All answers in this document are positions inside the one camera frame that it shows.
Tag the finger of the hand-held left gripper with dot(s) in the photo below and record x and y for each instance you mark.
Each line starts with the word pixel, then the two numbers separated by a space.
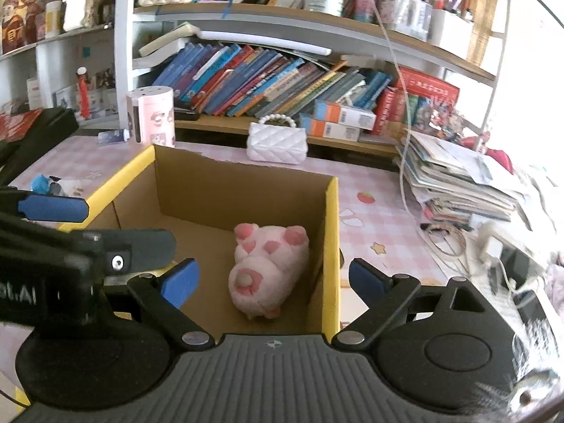
pixel 53 210
pixel 141 249

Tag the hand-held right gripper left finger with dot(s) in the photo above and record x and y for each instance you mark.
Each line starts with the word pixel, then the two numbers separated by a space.
pixel 181 283

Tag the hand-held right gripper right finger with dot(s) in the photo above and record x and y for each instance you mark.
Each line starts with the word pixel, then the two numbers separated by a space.
pixel 365 280

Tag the pink plush pig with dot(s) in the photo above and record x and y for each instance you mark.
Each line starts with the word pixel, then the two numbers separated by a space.
pixel 264 273

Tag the yellow-edged cardboard box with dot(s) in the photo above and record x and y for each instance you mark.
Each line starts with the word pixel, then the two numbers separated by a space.
pixel 220 194

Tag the white crumpled wrapper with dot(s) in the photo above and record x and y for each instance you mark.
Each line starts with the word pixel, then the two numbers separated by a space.
pixel 70 186

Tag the black bag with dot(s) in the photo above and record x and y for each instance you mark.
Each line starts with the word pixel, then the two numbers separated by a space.
pixel 39 141

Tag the blue and white tube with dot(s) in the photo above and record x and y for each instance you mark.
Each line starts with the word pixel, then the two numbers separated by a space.
pixel 112 137

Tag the small white jar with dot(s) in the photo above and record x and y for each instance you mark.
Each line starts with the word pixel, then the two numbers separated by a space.
pixel 33 92

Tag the red and white figurine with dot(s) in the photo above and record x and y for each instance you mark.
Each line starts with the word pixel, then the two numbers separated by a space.
pixel 82 92

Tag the stack of papers and magazines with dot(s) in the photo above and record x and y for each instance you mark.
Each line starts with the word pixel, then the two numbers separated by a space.
pixel 449 176

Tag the pink and white cylinder container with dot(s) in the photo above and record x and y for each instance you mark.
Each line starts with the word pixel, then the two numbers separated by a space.
pixel 154 114

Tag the white power adapter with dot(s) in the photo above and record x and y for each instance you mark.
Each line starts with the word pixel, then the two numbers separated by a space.
pixel 495 242

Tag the dark phone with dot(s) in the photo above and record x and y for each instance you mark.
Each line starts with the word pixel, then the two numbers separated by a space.
pixel 187 116

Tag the black device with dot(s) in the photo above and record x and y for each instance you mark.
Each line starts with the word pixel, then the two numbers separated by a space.
pixel 515 268

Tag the orange and white carton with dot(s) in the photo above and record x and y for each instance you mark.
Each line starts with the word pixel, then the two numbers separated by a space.
pixel 330 128
pixel 348 115

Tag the white bookshelf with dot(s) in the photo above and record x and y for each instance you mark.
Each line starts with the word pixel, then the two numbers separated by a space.
pixel 123 53

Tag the red cloth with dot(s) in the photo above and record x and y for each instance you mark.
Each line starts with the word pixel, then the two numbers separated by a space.
pixel 500 158

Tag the white mug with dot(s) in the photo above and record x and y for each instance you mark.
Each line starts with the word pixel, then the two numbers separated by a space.
pixel 53 20

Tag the figure print box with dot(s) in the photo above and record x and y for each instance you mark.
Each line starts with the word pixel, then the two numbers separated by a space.
pixel 20 22

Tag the red boxed book set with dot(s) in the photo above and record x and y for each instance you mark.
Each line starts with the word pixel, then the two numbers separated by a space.
pixel 425 92

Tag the row of leaning colourful books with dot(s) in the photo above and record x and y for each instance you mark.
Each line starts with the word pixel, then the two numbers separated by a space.
pixel 264 83

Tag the thick white flat book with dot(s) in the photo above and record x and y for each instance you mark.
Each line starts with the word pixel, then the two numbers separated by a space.
pixel 169 39

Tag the thin white flat book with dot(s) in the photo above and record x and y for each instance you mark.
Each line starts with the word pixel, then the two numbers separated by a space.
pixel 264 42

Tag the white storage box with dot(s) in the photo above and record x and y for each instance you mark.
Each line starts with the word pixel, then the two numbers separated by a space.
pixel 450 28

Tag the group of cosmetic bottles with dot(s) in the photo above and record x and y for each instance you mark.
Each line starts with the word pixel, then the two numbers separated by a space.
pixel 409 4

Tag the round silver tin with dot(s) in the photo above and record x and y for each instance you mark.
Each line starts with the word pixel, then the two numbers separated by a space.
pixel 324 3

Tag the woven tan box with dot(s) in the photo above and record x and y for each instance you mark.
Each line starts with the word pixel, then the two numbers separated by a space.
pixel 482 26

